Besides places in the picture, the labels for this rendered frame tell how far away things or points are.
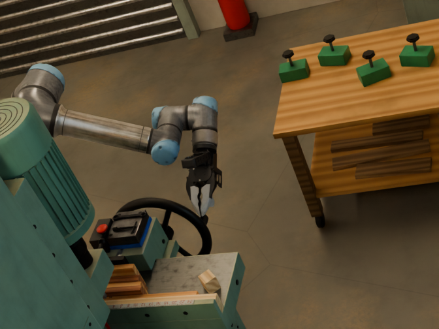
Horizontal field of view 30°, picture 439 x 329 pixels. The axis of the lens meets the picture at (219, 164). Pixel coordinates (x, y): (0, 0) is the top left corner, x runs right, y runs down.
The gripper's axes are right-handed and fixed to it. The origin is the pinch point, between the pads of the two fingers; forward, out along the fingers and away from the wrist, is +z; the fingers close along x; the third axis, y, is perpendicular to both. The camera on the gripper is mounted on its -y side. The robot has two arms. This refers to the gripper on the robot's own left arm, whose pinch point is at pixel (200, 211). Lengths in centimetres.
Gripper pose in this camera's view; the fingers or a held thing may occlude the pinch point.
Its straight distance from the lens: 231.9
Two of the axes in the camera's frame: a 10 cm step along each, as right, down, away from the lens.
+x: -9.2, 1.2, 3.7
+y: 3.9, 3.1, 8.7
